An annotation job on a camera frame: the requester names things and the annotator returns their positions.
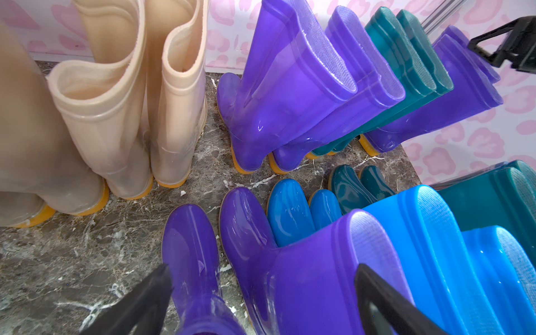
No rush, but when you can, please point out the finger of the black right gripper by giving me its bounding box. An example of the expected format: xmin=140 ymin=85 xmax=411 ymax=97
xmin=468 ymin=20 xmax=518 ymax=67

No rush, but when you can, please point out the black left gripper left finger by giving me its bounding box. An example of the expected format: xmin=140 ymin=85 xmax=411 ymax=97
xmin=81 ymin=264 xmax=173 ymax=334

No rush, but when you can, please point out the blue rain boot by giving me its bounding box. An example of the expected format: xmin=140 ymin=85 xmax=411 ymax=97
xmin=267 ymin=179 xmax=505 ymax=334
xmin=308 ymin=188 xmax=536 ymax=335

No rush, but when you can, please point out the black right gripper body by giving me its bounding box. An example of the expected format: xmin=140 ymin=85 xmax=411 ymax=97
xmin=501 ymin=16 xmax=535 ymax=74

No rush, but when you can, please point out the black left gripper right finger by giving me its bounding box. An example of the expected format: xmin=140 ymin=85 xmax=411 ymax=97
xmin=355 ymin=264 xmax=446 ymax=334

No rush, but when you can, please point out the dark green rain boot front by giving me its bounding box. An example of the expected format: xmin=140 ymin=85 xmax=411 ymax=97
xmin=329 ymin=10 xmax=454 ymax=155

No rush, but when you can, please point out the right aluminium corner post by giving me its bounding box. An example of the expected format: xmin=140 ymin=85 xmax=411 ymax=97
xmin=422 ymin=0 xmax=466 ymax=35

